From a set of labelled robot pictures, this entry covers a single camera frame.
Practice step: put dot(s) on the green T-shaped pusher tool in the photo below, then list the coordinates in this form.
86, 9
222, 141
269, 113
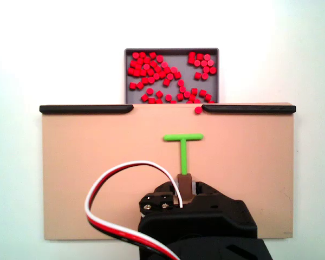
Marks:
183, 157

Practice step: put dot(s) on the grey container tray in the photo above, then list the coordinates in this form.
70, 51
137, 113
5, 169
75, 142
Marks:
184, 67

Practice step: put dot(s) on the beige flat board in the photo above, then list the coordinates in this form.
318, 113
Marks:
97, 162

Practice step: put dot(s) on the black foam rail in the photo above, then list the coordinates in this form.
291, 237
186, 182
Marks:
84, 109
249, 109

